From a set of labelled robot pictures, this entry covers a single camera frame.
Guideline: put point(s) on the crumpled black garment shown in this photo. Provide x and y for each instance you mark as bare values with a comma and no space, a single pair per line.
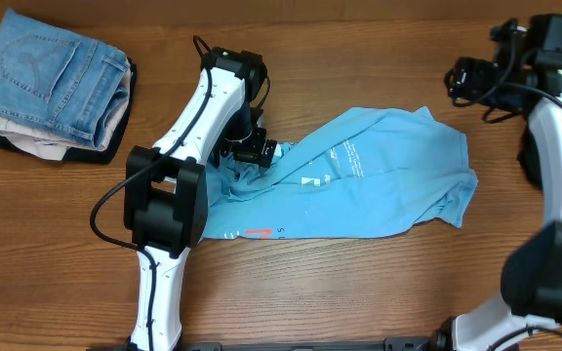
529,159

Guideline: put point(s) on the folded blue denim jeans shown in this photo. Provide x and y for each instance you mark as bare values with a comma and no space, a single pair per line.
58,81

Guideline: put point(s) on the folded black garment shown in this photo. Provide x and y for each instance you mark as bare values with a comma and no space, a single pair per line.
95,153

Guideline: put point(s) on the light blue printed t-shirt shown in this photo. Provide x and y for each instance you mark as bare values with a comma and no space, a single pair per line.
369,173

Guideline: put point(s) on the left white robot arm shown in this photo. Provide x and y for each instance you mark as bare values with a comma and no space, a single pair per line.
166,203

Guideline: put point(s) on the folded white garment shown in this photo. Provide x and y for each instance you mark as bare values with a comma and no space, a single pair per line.
42,144

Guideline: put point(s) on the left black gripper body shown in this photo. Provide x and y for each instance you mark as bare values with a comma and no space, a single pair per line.
246,142

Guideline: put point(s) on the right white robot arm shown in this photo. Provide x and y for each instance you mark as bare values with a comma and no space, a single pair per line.
530,297

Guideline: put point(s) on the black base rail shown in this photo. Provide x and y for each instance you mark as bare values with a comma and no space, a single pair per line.
305,346

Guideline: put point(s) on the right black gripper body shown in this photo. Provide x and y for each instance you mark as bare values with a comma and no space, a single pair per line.
475,76

